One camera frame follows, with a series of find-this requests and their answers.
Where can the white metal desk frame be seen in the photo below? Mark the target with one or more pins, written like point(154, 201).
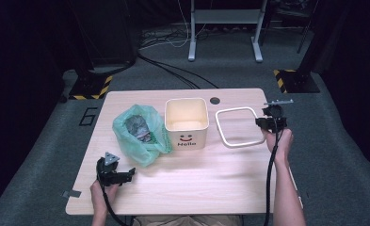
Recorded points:
point(226, 15)

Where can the round dark table grommet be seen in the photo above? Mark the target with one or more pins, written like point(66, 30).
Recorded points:
point(215, 100)

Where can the black stand with striped base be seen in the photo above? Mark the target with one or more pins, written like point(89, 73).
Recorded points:
point(298, 81)
point(90, 84)

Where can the white square bin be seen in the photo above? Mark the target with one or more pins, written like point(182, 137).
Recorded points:
point(187, 138)

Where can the green plastic bag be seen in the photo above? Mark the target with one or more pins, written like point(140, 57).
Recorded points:
point(132, 150)

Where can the person's left hand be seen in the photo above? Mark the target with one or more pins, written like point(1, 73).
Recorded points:
point(98, 196)

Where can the person's right hand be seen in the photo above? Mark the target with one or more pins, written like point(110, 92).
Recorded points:
point(283, 144)

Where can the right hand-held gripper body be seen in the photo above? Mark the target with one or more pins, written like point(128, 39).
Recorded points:
point(276, 121)

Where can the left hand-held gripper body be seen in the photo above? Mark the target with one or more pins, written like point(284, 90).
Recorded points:
point(107, 172)

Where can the crumpled grey paper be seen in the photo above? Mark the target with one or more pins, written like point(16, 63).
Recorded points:
point(138, 127)

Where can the black cabinet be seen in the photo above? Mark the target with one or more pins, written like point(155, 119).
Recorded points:
point(110, 31)

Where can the grey tape strip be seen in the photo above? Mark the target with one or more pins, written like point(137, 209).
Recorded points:
point(72, 194)

